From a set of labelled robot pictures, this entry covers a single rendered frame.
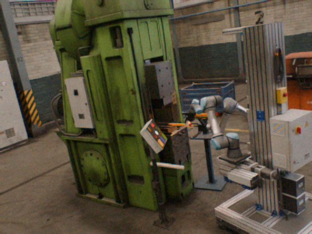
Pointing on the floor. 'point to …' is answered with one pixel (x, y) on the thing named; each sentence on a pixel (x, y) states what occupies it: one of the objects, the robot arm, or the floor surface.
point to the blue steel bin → (223, 91)
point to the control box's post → (157, 181)
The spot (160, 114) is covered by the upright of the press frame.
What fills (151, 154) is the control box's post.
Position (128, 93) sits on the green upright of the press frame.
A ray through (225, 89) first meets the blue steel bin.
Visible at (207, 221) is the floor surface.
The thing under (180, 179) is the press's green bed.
